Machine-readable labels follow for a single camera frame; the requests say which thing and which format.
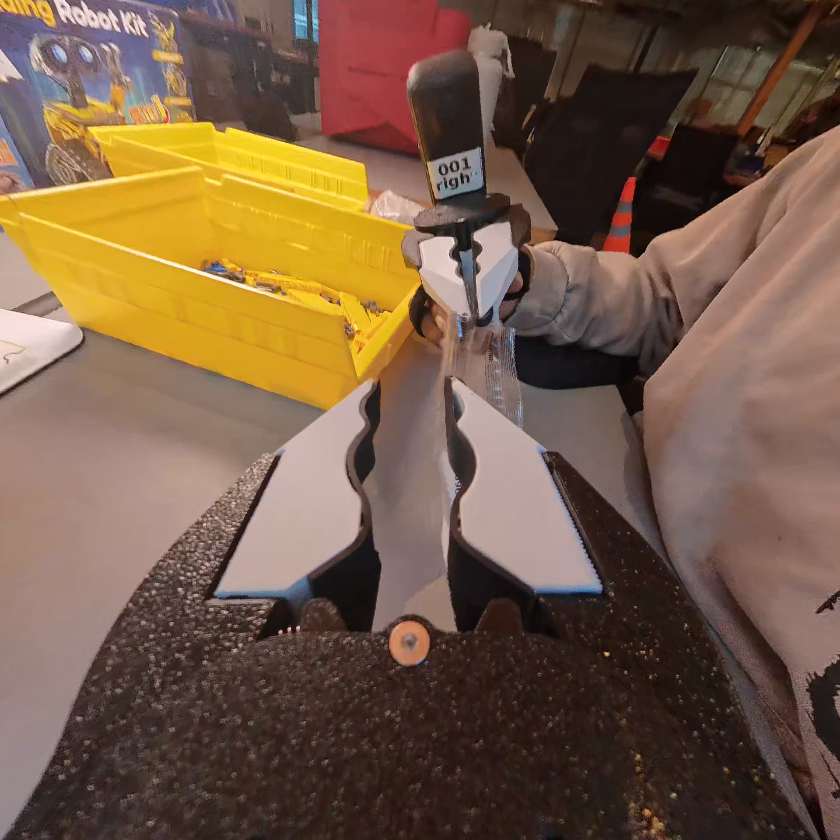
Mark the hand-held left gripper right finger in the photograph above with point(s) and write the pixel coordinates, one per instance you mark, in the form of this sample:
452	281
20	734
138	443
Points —
525	525

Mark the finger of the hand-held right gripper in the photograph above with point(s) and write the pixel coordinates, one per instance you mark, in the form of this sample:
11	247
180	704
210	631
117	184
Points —
444	276
496	269

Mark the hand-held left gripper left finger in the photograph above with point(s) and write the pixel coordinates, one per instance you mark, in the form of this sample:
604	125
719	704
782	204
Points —
295	525

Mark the small clear bag white label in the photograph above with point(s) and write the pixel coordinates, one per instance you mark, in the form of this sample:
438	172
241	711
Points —
496	374

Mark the person's right forearm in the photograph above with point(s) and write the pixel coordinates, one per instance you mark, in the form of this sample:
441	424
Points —
591	295

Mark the grey desk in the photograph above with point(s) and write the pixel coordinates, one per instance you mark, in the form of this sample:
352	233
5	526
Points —
131	499

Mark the person's right hand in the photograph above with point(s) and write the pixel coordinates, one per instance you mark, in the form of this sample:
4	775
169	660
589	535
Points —
428	315

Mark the clear plastic bag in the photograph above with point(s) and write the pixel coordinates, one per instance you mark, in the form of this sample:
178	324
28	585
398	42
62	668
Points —
398	208

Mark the black wrist rest pad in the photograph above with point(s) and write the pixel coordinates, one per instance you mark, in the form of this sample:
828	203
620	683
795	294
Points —
578	364

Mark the orange traffic cone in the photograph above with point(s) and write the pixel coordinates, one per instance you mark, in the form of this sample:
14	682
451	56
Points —
620	223

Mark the yellow bin with bricks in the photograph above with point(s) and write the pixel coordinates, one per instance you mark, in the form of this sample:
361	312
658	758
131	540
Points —
171	302
263	164

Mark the white printed sheet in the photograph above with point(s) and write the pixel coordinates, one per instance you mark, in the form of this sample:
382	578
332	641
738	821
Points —
33	348

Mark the printed toy box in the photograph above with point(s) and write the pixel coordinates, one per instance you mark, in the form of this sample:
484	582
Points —
79	79

